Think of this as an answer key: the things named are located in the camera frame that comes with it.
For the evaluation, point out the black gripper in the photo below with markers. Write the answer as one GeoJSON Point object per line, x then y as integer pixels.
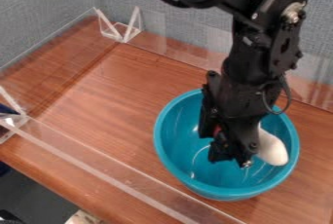
{"type": "Point", "coordinates": [234, 106]}

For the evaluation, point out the plush mushroom with brown cap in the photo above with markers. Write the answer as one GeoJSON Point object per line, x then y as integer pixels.
{"type": "Point", "coordinates": [271, 149]}

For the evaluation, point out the blue plastic bowl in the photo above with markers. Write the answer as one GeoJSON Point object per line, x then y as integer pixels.
{"type": "Point", "coordinates": [183, 153]}

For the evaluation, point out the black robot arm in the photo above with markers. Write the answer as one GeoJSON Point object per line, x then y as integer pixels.
{"type": "Point", "coordinates": [265, 50]}

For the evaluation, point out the clear acrylic back barrier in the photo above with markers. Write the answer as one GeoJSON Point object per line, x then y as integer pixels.
{"type": "Point", "coordinates": [202, 46]}

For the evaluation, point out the clear acrylic barrier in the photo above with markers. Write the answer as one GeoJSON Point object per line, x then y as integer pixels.
{"type": "Point", "coordinates": [202, 46]}
{"type": "Point", "coordinates": [106, 186]}
{"type": "Point", "coordinates": [24, 33]}

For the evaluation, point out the clear acrylic front barrier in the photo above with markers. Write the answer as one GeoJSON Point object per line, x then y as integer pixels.
{"type": "Point", "coordinates": [106, 186]}

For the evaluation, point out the clear acrylic left barrier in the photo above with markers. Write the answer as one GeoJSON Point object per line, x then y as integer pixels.
{"type": "Point", "coordinates": [24, 33]}

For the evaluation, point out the clear acrylic left bracket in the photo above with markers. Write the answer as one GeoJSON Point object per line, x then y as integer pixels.
{"type": "Point", "coordinates": [9, 114]}

